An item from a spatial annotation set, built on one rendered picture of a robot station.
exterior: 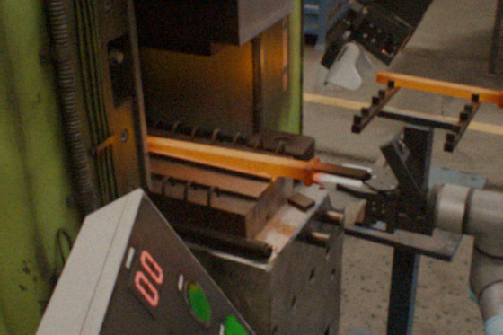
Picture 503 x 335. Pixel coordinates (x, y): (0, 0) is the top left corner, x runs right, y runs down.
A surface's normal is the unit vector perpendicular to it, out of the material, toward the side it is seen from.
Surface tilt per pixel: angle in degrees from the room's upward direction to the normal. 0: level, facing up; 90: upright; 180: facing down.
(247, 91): 90
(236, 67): 90
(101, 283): 30
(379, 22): 90
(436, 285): 0
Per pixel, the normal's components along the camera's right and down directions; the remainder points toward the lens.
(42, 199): 0.90, 0.18
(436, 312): -0.02, -0.89
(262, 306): -0.44, 0.41
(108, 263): -0.52, -0.76
